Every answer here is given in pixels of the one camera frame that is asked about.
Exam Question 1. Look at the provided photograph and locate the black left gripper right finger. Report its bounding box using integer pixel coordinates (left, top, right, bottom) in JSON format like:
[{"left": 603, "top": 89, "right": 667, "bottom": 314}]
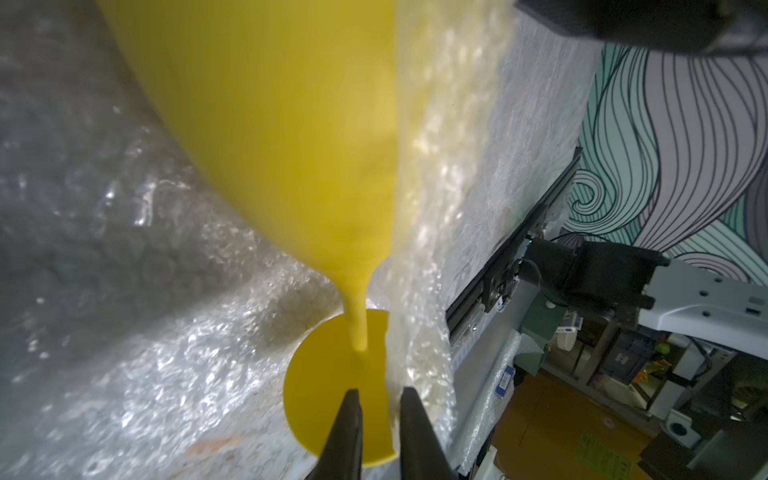
[{"left": 399, "top": 387, "right": 456, "bottom": 480}]

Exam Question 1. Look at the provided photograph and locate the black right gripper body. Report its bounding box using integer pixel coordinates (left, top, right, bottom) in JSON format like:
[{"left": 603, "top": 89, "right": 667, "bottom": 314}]
[{"left": 516, "top": 0, "right": 767, "bottom": 56}]

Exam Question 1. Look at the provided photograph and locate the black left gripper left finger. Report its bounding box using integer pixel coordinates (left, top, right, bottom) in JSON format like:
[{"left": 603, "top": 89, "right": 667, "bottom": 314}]
[{"left": 305, "top": 389, "right": 364, "bottom": 480}]

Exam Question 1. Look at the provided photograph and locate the yellow plastic wine glass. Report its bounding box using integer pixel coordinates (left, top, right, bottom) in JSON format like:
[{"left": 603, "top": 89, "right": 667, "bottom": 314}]
[{"left": 98, "top": 1, "right": 397, "bottom": 467}]

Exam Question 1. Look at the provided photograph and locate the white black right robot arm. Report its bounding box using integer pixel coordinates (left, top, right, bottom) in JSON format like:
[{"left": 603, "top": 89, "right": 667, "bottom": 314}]
[{"left": 520, "top": 1, "right": 767, "bottom": 358}]

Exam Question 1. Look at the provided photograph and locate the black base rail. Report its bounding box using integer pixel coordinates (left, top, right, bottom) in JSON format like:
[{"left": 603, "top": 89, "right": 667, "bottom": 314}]
[{"left": 445, "top": 146, "right": 583, "bottom": 342}]

